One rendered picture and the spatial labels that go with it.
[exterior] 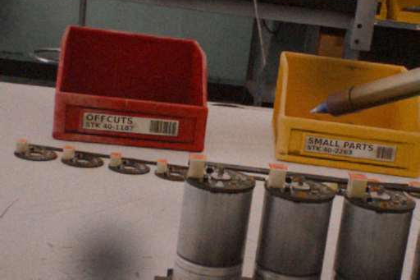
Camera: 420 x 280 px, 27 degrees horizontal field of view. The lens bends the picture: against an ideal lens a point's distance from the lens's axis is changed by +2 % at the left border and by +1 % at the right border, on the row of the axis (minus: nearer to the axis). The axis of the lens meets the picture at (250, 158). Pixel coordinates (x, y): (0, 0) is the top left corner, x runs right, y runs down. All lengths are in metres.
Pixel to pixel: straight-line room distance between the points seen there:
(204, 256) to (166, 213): 0.16
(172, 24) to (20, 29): 0.79
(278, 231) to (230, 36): 4.44
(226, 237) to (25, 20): 4.45
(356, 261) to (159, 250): 0.13
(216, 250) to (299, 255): 0.03
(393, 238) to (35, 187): 0.23
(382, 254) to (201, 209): 0.06
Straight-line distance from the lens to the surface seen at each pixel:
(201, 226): 0.29
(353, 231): 0.29
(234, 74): 4.75
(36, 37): 4.73
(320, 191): 0.29
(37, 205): 0.44
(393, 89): 0.26
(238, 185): 0.29
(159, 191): 0.48
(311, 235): 0.29
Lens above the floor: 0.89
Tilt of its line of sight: 14 degrees down
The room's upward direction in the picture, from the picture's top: 8 degrees clockwise
